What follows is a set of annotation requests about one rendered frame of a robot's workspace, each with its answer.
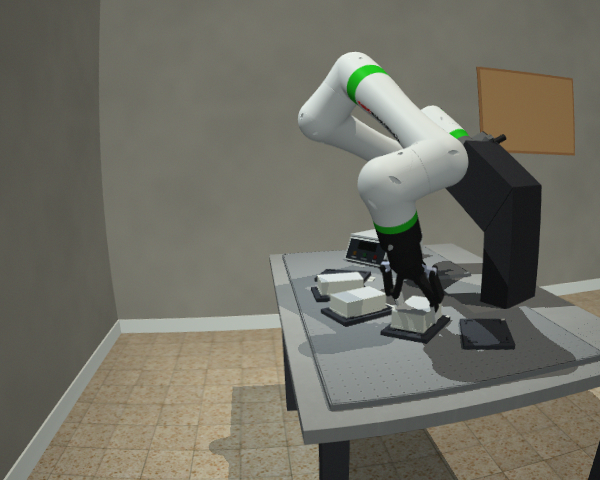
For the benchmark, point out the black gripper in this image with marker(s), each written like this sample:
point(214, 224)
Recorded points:
point(412, 264)

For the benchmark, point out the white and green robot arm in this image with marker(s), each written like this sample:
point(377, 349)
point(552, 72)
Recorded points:
point(389, 184)

